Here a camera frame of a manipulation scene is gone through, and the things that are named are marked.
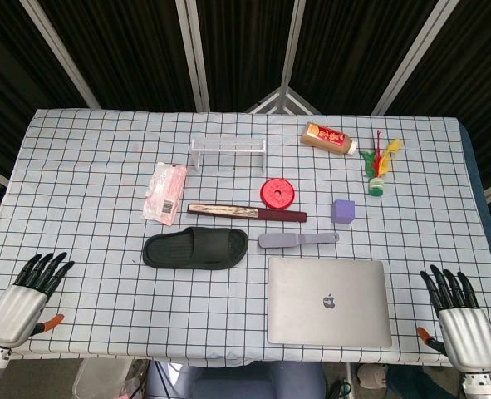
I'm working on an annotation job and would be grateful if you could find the white triangular frame foot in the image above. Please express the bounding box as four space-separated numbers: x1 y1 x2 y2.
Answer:
244 86 323 116

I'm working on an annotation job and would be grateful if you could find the silver laptop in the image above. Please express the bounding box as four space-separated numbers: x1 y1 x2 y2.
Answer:
267 256 393 348

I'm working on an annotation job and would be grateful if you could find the dark red folding fan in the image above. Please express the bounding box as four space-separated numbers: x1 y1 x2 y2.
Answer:
186 203 308 224

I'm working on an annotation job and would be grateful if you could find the purple cube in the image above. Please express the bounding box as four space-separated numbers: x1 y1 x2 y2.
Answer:
330 199 356 226

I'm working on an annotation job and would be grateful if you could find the clear plastic container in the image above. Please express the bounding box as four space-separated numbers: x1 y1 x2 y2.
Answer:
71 357 135 399

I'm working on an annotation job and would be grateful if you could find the pink plastic packet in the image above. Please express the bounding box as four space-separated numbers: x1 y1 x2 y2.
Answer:
141 162 188 227

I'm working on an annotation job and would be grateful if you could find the dark blue table skirt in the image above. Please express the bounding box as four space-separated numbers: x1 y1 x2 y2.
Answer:
459 119 491 267

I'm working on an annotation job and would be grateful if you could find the black slipper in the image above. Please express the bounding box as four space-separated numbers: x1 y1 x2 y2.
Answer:
142 226 249 271

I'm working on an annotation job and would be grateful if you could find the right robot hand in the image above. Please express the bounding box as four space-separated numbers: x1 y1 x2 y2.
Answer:
416 264 491 373

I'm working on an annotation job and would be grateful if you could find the colourful feather shuttlecock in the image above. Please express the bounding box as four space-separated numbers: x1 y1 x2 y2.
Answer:
358 130 402 197

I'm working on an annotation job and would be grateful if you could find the grey spatula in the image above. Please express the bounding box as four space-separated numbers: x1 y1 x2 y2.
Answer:
258 232 341 250

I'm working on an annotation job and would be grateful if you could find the white mesh shelf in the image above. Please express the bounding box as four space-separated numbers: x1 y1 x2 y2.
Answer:
189 137 268 176

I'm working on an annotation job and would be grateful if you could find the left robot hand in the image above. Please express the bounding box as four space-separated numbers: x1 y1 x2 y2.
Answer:
0 252 76 348

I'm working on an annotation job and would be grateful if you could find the blue checkered tablecloth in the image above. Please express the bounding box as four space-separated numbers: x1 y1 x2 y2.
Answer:
0 108 491 369

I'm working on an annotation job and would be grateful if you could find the white screen frame post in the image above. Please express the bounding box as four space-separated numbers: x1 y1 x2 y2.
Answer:
18 0 101 111
274 0 307 95
371 0 451 116
175 0 211 112

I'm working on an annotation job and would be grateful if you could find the red round disc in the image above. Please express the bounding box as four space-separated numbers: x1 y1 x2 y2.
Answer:
259 177 297 210

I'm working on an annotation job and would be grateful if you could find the brown drink bottle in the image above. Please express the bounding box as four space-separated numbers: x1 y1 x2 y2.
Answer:
300 121 359 157

